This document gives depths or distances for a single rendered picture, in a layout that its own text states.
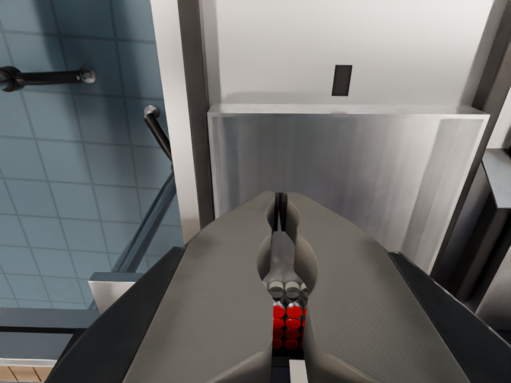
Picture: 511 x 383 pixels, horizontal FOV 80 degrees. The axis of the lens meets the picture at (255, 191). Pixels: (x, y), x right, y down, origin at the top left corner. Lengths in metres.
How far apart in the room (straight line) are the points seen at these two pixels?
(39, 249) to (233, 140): 1.69
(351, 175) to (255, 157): 0.11
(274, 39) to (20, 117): 1.37
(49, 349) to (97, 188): 1.04
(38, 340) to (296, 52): 0.56
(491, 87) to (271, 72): 0.20
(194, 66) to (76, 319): 0.48
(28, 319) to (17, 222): 1.25
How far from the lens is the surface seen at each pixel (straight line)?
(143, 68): 1.29
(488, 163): 0.41
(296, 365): 0.39
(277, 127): 0.33
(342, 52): 0.33
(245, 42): 0.32
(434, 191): 0.42
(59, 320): 0.65
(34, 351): 0.63
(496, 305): 0.59
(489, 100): 0.37
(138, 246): 0.81
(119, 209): 1.59
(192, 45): 0.31
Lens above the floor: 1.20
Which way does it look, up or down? 61 degrees down
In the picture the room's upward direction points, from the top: 177 degrees counter-clockwise
